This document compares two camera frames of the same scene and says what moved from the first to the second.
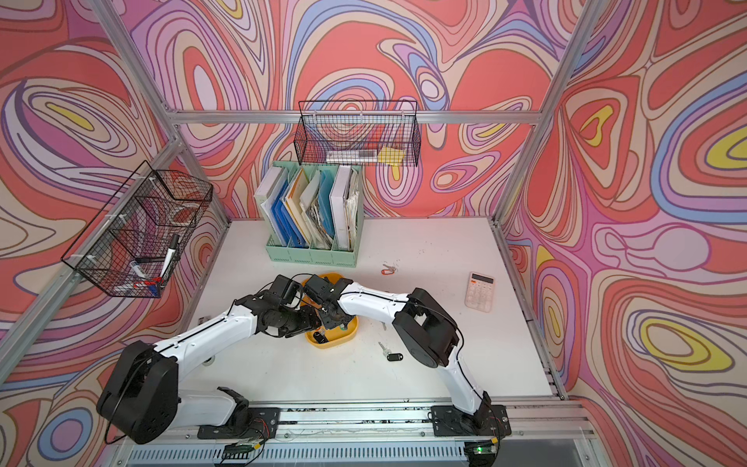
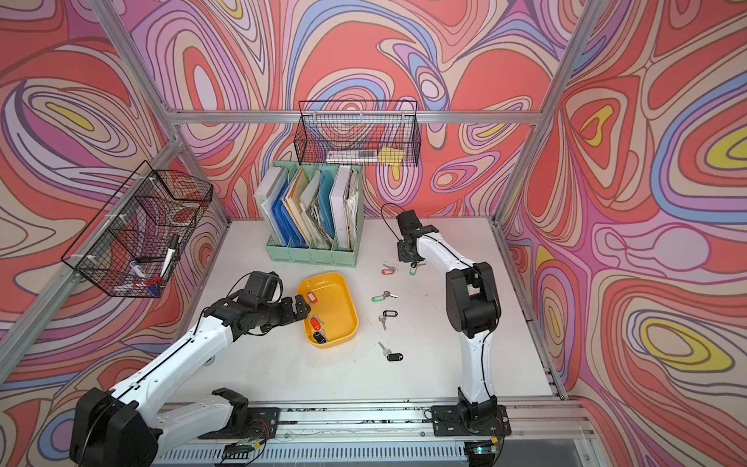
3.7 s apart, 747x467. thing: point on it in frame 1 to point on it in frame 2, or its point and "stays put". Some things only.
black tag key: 391,357 stays put
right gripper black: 330,323 to 403,254
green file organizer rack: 313,213 stays put
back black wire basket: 379,133 stays put
